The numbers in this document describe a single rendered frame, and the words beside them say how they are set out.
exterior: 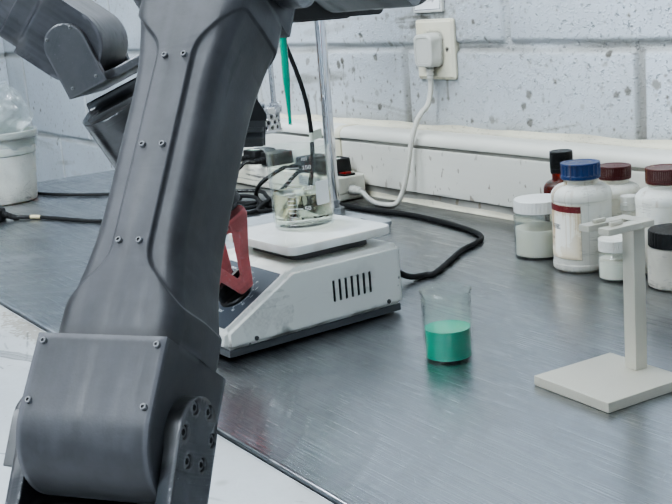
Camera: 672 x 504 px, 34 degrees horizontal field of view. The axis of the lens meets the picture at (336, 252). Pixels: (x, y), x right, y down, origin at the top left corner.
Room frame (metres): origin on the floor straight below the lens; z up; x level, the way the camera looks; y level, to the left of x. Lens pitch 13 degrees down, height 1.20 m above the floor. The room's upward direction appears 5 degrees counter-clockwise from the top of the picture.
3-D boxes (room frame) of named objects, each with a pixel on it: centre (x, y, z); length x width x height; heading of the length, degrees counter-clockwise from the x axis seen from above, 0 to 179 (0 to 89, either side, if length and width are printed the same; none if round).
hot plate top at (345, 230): (1.05, 0.03, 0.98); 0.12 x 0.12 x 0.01; 35
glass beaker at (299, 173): (1.07, 0.03, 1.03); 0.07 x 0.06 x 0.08; 87
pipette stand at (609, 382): (0.79, -0.20, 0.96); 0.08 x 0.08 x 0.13; 30
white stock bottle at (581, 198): (1.15, -0.27, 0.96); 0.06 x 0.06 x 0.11
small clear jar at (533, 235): (1.22, -0.23, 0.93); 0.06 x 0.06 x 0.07
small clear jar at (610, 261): (1.09, -0.29, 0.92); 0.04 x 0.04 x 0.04
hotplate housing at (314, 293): (1.03, 0.05, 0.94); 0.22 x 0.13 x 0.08; 125
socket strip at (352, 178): (1.84, 0.07, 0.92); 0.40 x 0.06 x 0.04; 33
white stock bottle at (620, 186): (1.20, -0.32, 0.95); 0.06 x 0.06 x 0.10
